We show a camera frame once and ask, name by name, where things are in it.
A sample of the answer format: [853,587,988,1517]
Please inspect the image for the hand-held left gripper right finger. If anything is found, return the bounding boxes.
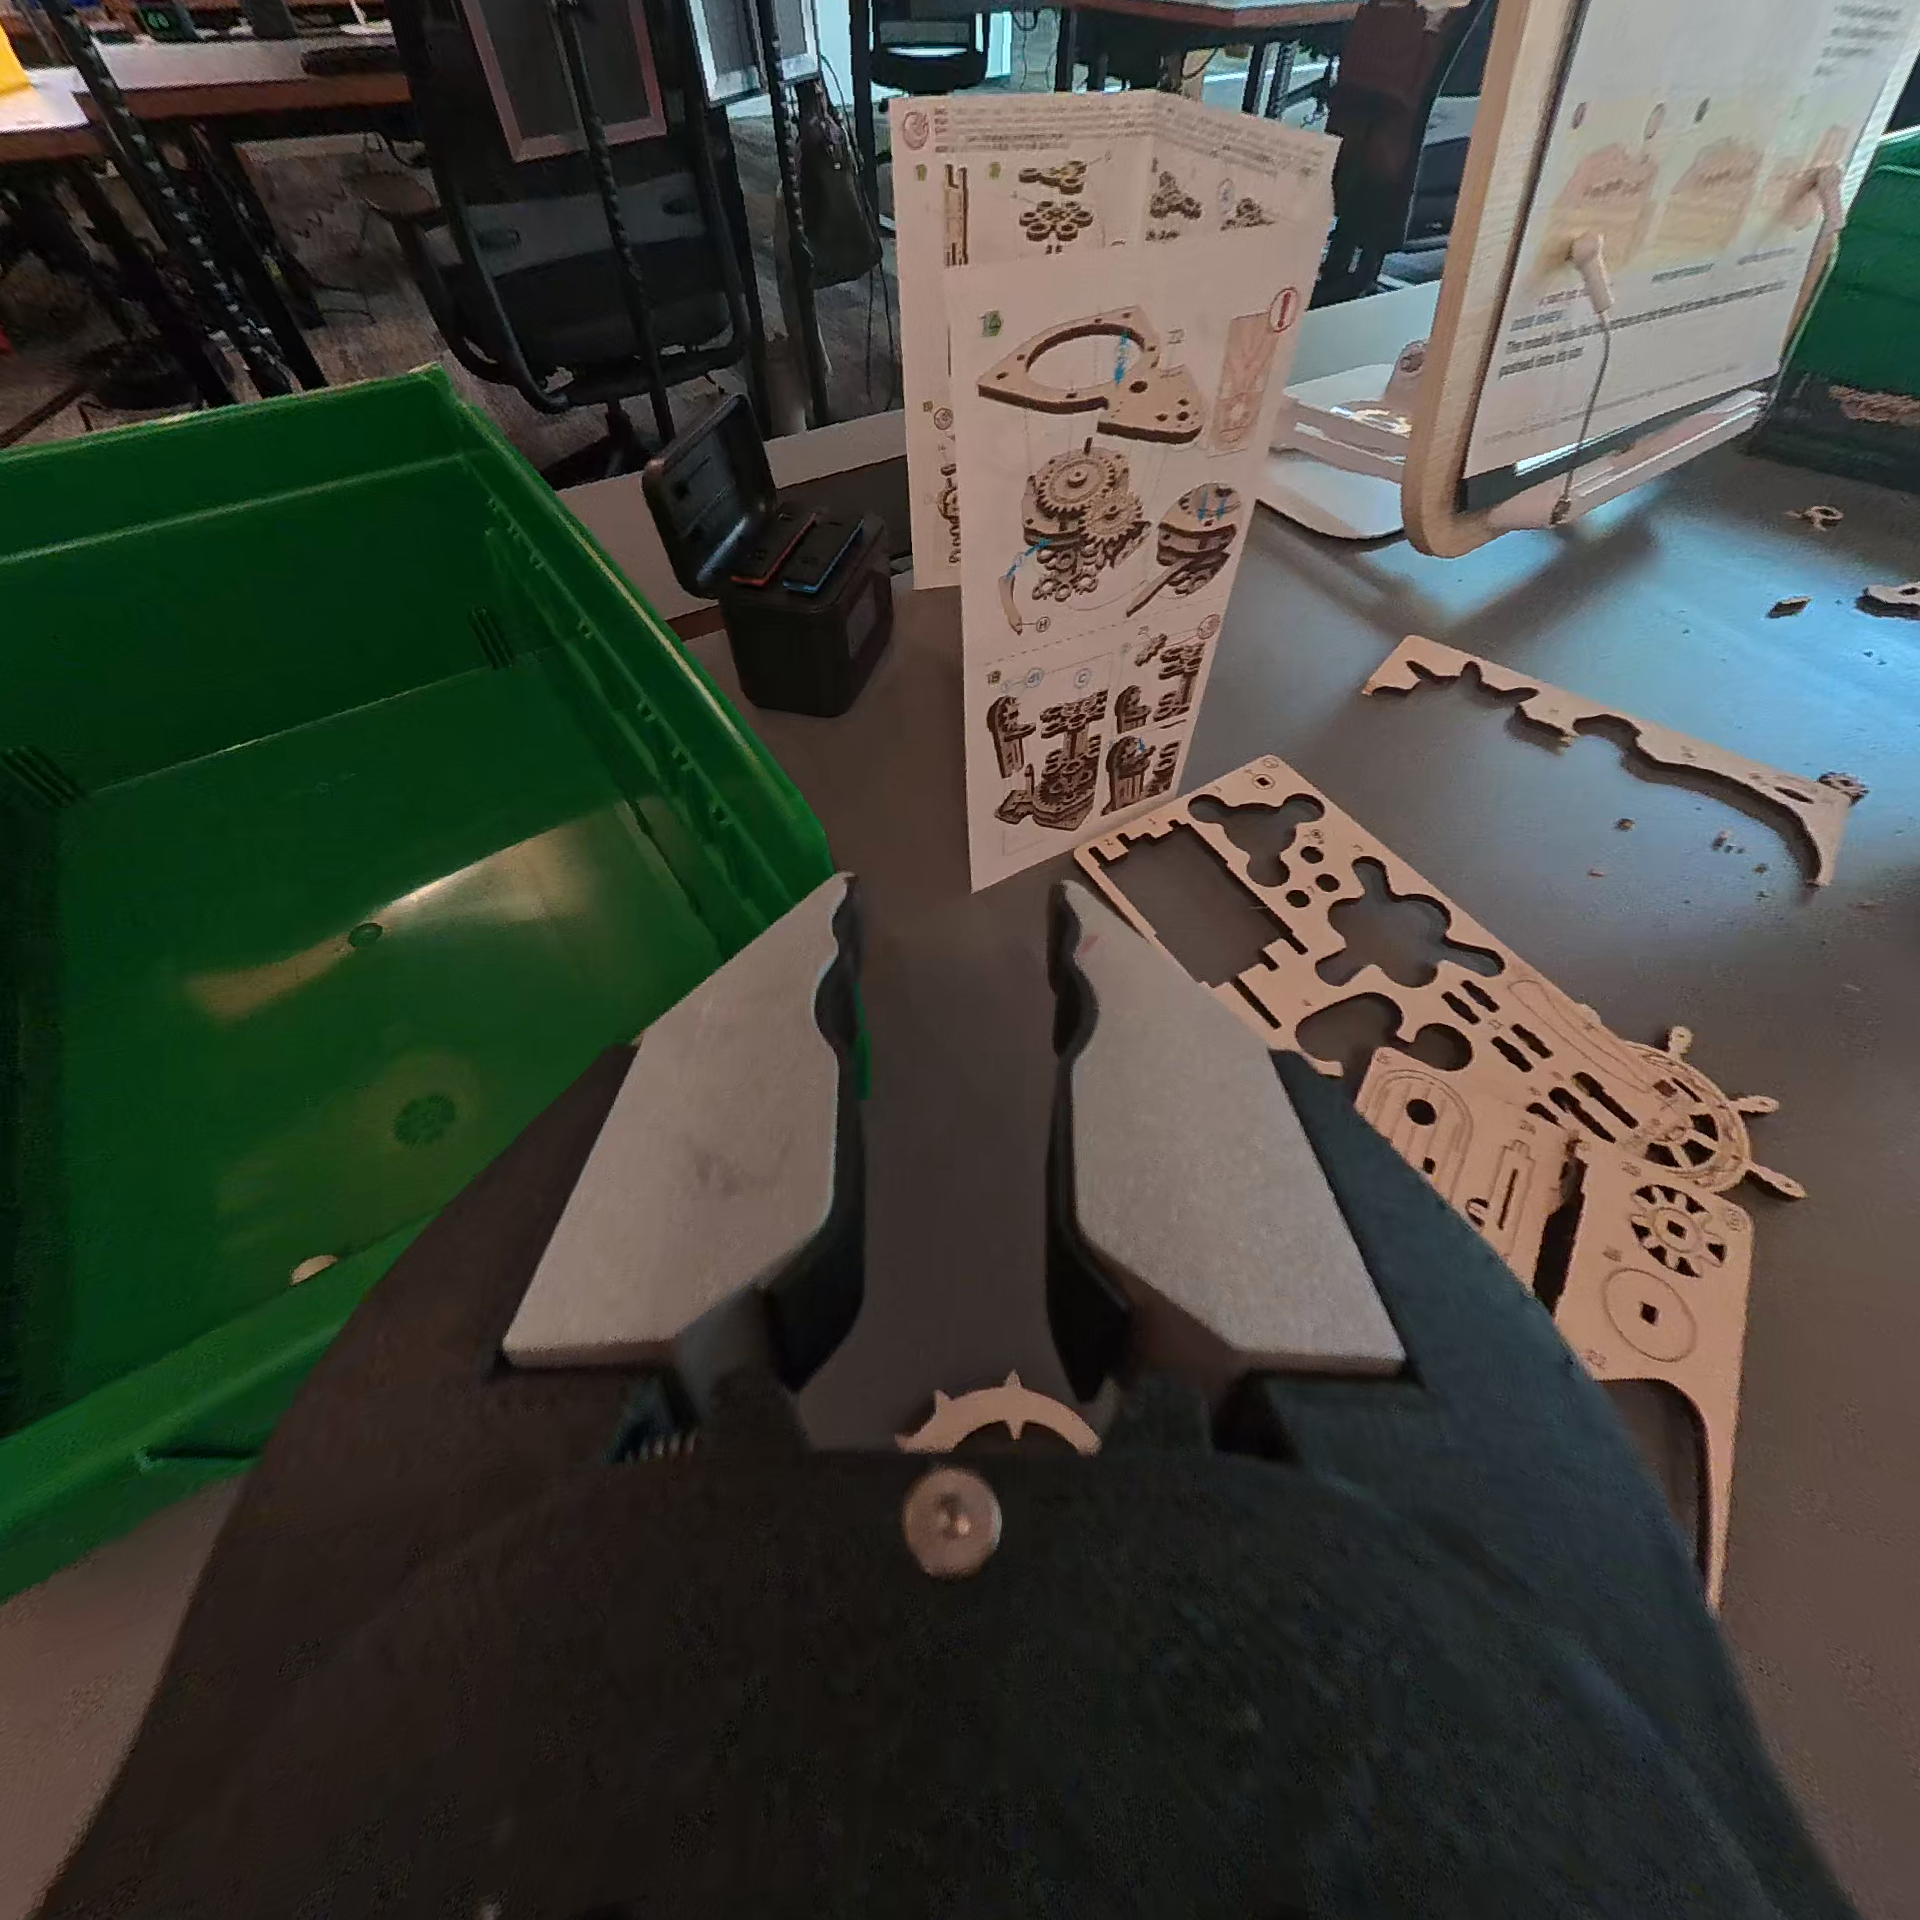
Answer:
[1043,879,1411,1387]

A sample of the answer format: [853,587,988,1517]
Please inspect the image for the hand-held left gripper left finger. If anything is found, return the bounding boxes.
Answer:
[500,875,873,1387]

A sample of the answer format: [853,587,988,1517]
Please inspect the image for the wooden sheet with arch parts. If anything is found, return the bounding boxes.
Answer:
[1357,1044,1757,1612]

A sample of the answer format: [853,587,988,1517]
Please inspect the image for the black model box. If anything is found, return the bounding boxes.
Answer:
[1746,371,1920,497]

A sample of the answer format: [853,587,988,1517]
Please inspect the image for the wooden sheet with large cutouts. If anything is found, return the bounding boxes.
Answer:
[1070,754,1659,1150]

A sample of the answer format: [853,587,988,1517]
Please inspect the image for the green plastic bin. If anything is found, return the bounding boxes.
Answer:
[0,362,836,1607]
[1785,127,1920,450]

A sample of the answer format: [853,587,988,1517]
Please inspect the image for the black charger case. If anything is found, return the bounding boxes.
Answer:
[643,391,899,718]

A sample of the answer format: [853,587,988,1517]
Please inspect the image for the folded instruction leaflet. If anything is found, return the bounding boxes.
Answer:
[888,91,1346,895]

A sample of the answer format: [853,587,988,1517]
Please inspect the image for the jagged wooden sheet strip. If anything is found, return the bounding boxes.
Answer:
[1362,633,1868,892]

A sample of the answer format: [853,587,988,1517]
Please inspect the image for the black office chair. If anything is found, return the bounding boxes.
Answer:
[398,0,751,414]

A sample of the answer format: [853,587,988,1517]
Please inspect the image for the black hanging bag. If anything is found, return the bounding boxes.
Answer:
[793,97,888,286]

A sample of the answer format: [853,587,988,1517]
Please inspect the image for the instruction sheet on wooden stand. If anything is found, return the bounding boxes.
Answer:
[1258,0,1920,560]

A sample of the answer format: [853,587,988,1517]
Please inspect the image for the printed instruction sheets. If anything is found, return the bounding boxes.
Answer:
[1463,0,1878,482]

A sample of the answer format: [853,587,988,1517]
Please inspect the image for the background wooden table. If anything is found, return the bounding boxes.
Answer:
[0,34,421,165]

